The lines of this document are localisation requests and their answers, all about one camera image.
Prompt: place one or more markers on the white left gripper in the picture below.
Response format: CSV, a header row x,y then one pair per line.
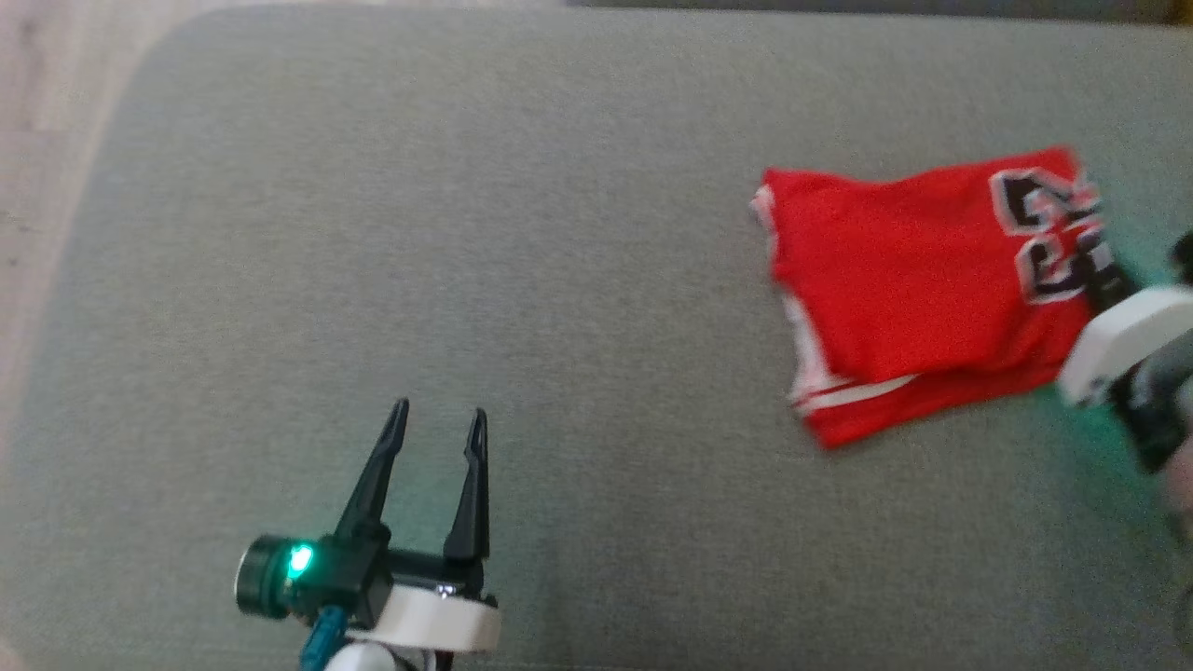
x,y
438,620

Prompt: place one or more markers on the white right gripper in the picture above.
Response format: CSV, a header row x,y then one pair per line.
x,y
1118,335

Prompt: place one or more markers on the red basketball jersey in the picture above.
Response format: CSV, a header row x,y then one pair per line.
x,y
895,280

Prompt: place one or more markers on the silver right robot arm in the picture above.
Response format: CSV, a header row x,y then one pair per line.
x,y
1160,419

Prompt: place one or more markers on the large grey sofa cushion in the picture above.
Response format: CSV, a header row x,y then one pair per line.
x,y
466,233

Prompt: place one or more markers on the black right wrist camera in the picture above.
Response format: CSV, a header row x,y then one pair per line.
x,y
1184,256

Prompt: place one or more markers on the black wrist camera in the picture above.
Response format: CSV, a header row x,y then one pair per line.
x,y
354,582
1184,256

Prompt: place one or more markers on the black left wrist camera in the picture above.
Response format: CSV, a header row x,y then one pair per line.
x,y
354,582

